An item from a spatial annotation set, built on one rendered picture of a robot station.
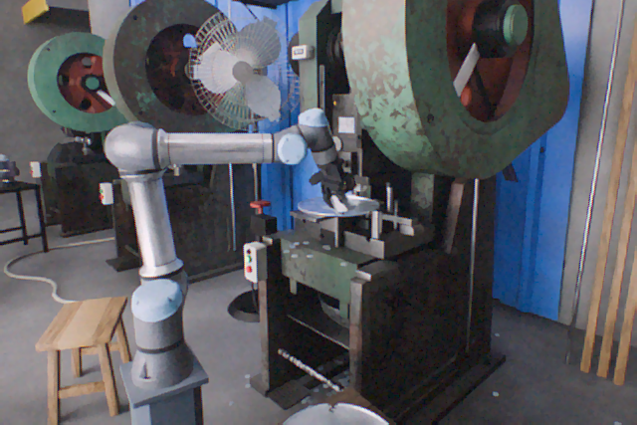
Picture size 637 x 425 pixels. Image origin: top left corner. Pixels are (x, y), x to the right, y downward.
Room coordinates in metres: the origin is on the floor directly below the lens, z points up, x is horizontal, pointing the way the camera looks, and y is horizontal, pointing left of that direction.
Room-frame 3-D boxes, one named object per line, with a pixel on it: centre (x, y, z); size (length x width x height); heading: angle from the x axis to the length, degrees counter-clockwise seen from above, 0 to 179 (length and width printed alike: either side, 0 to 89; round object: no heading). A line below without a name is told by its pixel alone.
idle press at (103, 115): (4.34, 1.99, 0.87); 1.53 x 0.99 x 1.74; 136
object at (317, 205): (1.49, -0.07, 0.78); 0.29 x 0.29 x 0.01
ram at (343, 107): (1.55, -0.14, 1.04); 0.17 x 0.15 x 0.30; 133
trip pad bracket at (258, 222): (1.65, 0.21, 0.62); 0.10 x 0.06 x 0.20; 43
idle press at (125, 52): (3.09, 0.74, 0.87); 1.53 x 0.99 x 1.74; 131
